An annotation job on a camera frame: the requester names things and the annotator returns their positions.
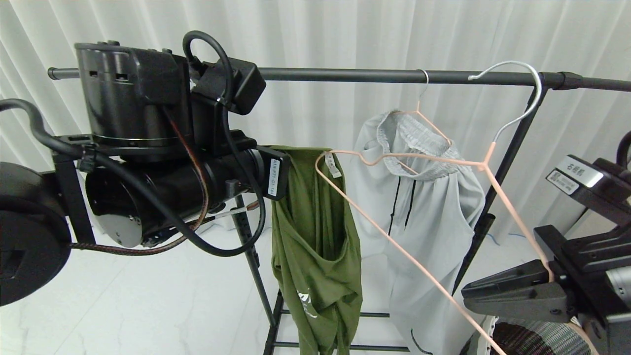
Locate pale grey shorts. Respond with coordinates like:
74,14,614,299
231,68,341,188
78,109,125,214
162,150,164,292
345,111,487,355

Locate black clothes rack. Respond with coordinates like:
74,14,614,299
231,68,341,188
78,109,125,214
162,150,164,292
48,67,631,355

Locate white laundry basket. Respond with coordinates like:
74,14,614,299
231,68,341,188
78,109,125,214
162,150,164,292
461,316,599,355

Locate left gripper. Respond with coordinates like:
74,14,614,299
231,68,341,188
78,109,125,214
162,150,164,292
86,145,291,249

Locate green garment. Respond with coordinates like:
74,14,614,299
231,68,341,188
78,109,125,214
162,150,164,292
271,145,363,355

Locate pink clothes hanger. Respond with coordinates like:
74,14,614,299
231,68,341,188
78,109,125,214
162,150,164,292
315,61,599,355
394,69,453,174

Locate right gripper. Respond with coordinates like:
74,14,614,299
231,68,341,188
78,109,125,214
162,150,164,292
462,256,631,355

